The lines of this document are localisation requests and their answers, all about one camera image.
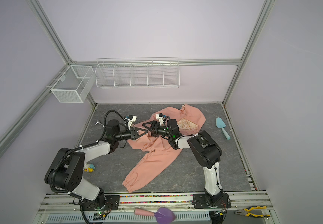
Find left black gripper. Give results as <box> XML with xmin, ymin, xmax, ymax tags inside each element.
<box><xmin>115</xmin><ymin>127</ymin><xmax>148</xmax><ymax>141</ymax></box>

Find pink zip jacket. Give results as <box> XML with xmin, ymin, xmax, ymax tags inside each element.
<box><xmin>122</xmin><ymin>104</ymin><xmax>206</xmax><ymax>193</ymax></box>

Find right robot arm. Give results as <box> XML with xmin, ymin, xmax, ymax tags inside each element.
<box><xmin>142</xmin><ymin>118</ymin><xmax>231</xmax><ymax>209</ymax></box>

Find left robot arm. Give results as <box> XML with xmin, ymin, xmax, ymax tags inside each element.
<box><xmin>44</xmin><ymin>110</ymin><xmax>148</xmax><ymax>201</ymax></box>

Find small colourful toy figure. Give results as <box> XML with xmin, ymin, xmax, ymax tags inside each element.
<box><xmin>84</xmin><ymin>163</ymin><xmax>95</xmax><ymax>173</ymax></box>

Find teal plastic trowel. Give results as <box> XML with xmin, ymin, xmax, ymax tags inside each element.
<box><xmin>216</xmin><ymin>117</ymin><xmax>231</xmax><ymax>140</ymax></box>

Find white mesh box basket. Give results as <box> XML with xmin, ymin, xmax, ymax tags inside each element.
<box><xmin>51</xmin><ymin>65</ymin><xmax>96</xmax><ymax>103</ymax></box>

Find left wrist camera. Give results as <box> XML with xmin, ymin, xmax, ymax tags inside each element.
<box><xmin>124</xmin><ymin>114</ymin><xmax>137</xmax><ymax>130</ymax></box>

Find white wire shelf basket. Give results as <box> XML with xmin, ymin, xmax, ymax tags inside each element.
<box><xmin>95</xmin><ymin>57</ymin><xmax>180</xmax><ymax>88</ymax></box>

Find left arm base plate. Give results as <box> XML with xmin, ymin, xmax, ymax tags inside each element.
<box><xmin>82</xmin><ymin>195</ymin><xmax>120</xmax><ymax>211</ymax></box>

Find purple pink-handled scoop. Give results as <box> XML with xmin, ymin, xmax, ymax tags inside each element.
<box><xmin>134</xmin><ymin>207</ymin><xmax>176</xmax><ymax>224</ymax></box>

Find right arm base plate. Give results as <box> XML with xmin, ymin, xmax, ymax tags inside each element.
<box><xmin>192</xmin><ymin>192</ymin><xmax>231</xmax><ymax>209</ymax></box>

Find yellow-handled pliers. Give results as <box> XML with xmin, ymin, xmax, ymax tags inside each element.
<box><xmin>234</xmin><ymin>206</ymin><xmax>270</xmax><ymax>218</ymax></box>

